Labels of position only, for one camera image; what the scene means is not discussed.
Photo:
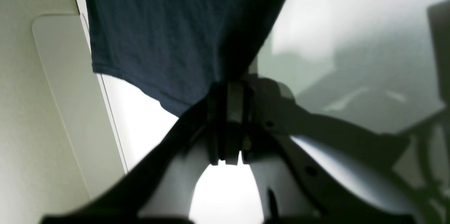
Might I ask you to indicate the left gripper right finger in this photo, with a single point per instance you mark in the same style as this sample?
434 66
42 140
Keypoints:
302 183

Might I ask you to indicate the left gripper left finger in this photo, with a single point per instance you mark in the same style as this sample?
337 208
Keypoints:
159 189

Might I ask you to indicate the dark navy T-shirt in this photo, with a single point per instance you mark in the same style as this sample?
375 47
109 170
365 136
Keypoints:
173 50

